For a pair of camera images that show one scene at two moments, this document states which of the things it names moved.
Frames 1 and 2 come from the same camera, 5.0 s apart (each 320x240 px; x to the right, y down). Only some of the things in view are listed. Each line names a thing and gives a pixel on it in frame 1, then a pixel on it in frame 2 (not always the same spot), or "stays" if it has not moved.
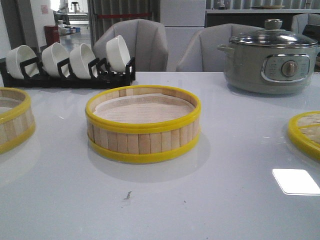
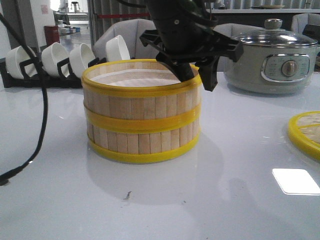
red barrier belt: (124, 16) stays
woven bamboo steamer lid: (304, 132) stays
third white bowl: (79, 57) stays
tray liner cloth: (7, 103) -> (134, 77)
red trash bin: (51, 34) stays
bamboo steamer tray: (18, 128) -> (141, 108)
